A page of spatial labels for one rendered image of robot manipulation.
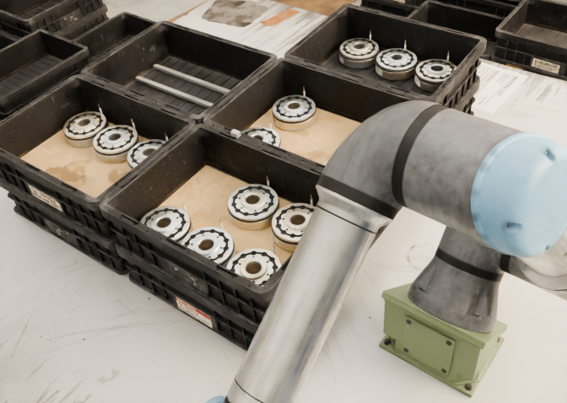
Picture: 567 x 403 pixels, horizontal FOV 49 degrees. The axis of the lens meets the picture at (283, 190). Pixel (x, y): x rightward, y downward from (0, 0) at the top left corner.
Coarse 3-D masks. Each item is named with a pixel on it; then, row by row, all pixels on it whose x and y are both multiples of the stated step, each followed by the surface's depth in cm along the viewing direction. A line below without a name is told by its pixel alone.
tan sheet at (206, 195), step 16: (192, 176) 136; (208, 176) 136; (224, 176) 136; (176, 192) 133; (192, 192) 133; (208, 192) 132; (224, 192) 132; (192, 208) 129; (208, 208) 129; (224, 208) 128; (192, 224) 126; (208, 224) 125; (224, 224) 125; (240, 240) 121; (256, 240) 121; (272, 240) 121; (288, 256) 117
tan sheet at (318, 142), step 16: (272, 112) 151; (320, 112) 150; (272, 128) 147; (320, 128) 145; (336, 128) 145; (352, 128) 144; (288, 144) 142; (304, 144) 141; (320, 144) 141; (336, 144) 140; (320, 160) 137
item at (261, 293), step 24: (240, 144) 128; (144, 168) 124; (312, 168) 120; (120, 192) 120; (120, 216) 115; (168, 240) 110; (192, 264) 107; (216, 264) 104; (288, 264) 103; (240, 288) 102; (264, 288) 100
